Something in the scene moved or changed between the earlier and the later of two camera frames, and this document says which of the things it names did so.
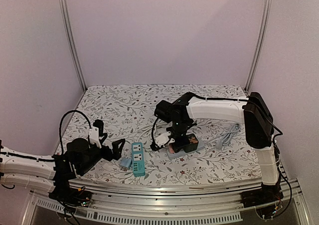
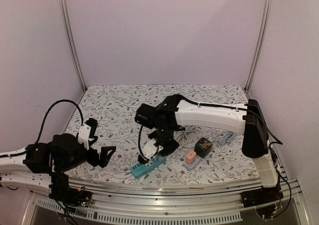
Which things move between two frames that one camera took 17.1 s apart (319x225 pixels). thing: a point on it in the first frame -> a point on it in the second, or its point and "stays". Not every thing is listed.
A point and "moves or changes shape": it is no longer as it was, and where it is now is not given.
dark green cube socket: x=194 y=142 -> x=203 y=147
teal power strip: x=138 y=169 moves or changes shape
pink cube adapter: x=171 y=150 moves or changes shape
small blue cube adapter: x=126 y=162 -> x=160 y=157
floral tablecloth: x=126 y=113 stays
